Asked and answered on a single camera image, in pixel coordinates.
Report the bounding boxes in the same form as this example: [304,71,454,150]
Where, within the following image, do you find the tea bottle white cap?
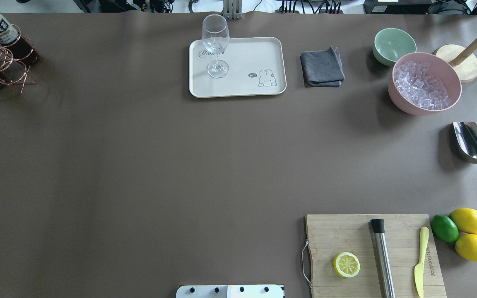
[0,13,40,66]

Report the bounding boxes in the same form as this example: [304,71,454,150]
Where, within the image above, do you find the white rabbit serving tray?
[189,36,287,98]

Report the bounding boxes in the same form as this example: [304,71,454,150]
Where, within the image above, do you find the grey folded cloth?
[300,46,346,87]

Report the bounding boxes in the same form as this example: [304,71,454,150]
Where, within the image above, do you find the clear wine glass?
[201,14,230,79]

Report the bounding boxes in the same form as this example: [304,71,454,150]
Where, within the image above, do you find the bamboo cutting board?
[306,214,430,298]

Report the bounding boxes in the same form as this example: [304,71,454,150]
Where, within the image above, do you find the lemon half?
[333,252,360,278]

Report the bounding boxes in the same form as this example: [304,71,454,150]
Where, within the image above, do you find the steel muddler black tip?
[370,219,396,298]

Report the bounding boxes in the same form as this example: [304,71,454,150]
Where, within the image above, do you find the green bowl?
[373,28,417,66]

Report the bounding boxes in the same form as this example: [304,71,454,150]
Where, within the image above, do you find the pink bowl of ice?
[388,52,462,115]

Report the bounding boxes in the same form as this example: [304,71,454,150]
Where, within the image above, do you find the yellow plastic knife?
[413,226,429,298]

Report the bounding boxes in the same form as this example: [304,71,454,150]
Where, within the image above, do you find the green lime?
[430,215,459,243]

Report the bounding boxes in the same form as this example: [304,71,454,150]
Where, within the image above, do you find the metal ice scoop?
[452,121,477,164]

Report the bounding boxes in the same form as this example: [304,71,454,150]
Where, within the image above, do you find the upper yellow lemon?
[449,208,477,234]

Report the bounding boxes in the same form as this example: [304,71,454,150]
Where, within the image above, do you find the yellow lemon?
[455,233,477,262]
[449,208,477,234]

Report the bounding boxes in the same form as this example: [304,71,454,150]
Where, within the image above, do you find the wooden cup tree stand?
[434,38,477,83]

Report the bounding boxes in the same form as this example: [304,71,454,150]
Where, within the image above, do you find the lower yellow lemon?
[455,233,477,262]

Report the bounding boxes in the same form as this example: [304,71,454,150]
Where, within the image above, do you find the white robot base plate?
[176,284,285,298]

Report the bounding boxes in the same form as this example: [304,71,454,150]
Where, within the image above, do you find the copper wire bottle basket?
[0,37,38,94]

